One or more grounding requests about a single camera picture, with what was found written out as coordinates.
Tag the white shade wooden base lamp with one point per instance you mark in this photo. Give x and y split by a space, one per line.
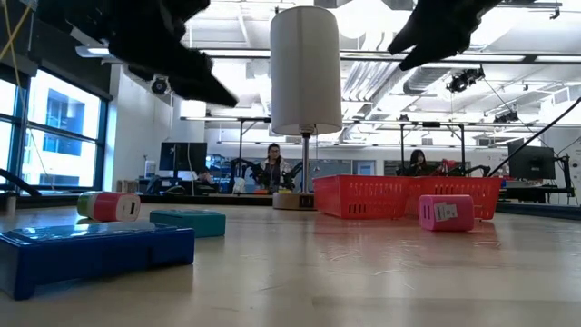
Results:
305 68

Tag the red plastic basket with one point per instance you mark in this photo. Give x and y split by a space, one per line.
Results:
358 195
488 193

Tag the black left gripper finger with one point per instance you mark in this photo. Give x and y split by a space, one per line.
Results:
195 93
202 75

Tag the black aluminium table frame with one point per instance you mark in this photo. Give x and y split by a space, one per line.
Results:
204 199

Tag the pink cube charger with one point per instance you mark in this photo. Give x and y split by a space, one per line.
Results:
442 218

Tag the large dark framed window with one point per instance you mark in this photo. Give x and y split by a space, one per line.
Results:
59 136

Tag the black wall-mounted camera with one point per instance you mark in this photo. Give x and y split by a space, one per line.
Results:
160 85

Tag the red black background robot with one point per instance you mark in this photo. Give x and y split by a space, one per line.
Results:
447 165

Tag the black background robot arm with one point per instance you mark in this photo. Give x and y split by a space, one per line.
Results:
245 165
292 172

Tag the dark blue plastic box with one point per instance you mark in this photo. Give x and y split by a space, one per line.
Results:
91 259

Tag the person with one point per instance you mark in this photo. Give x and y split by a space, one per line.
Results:
274 170
418 165

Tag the black ceiling-hung device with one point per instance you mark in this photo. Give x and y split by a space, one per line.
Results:
506 117
465 81

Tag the black computer monitor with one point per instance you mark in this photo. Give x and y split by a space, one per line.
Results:
183 156
531 161

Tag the teal plastic box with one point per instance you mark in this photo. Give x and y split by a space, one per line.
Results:
188 224

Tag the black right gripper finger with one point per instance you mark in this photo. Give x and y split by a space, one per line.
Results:
431 52
413 36

